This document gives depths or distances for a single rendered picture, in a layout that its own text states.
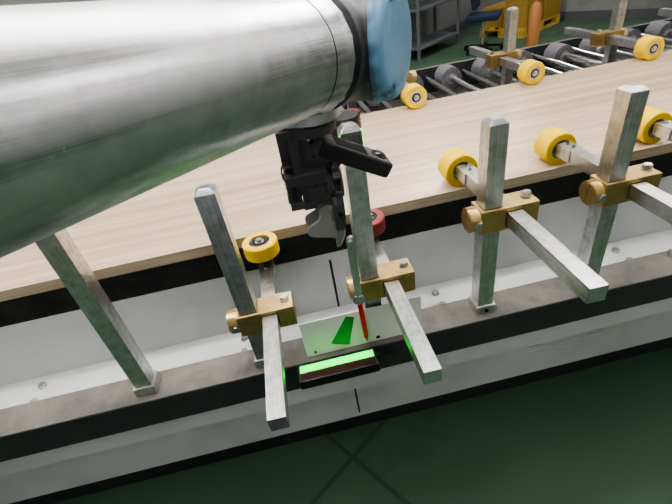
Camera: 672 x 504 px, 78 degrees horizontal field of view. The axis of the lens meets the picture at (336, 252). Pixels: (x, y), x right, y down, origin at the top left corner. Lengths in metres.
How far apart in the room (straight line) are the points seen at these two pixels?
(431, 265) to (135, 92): 1.02
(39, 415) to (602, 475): 1.53
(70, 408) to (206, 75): 0.96
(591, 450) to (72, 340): 1.56
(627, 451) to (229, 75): 1.64
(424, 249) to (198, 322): 0.62
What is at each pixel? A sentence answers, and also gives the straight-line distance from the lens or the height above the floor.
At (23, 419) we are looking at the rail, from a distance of 1.17.
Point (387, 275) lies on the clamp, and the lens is 0.84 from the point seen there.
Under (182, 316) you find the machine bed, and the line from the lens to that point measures 1.16.
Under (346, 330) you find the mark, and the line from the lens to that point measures 0.90.
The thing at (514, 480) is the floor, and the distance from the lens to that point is 1.58.
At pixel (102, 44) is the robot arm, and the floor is 1.39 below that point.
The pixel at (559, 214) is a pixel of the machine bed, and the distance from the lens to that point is 1.26.
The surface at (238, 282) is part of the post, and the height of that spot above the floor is 0.93.
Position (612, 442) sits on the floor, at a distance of 1.73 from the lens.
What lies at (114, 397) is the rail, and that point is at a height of 0.70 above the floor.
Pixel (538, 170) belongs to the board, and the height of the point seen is 0.90.
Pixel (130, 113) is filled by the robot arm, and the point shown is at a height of 1.36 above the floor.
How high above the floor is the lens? 1.40
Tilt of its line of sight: 35 degrees down
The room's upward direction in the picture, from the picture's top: 10 degrees counter-clockwise
